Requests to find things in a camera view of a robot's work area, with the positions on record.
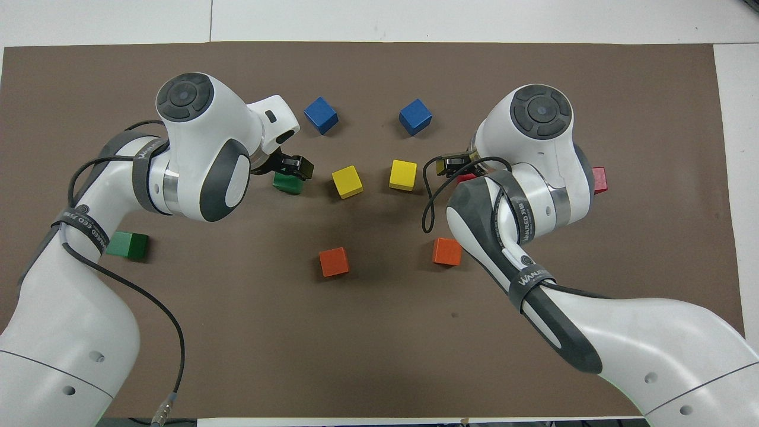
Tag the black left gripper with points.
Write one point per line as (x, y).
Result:
(270, 165)

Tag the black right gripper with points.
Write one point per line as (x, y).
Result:
(466, 163)

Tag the green wooden cube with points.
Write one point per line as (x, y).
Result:
(289, 185)
(127, 245)

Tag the red wooden cube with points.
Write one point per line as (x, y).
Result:
(600, 181)
(465, 177)

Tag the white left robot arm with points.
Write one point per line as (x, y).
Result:
(195, 148)

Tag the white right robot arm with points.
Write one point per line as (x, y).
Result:
(533, 136)

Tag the yellow wooden cube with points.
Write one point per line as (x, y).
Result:
(403, 175)
(347, 181)

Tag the blue wooden cube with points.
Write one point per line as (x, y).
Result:
(415, 117)
(321, 115)

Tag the orange wooden cube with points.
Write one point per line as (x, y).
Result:
(446, 251)
(334, 261)

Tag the brown table mat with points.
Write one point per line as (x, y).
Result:
(379, 344)

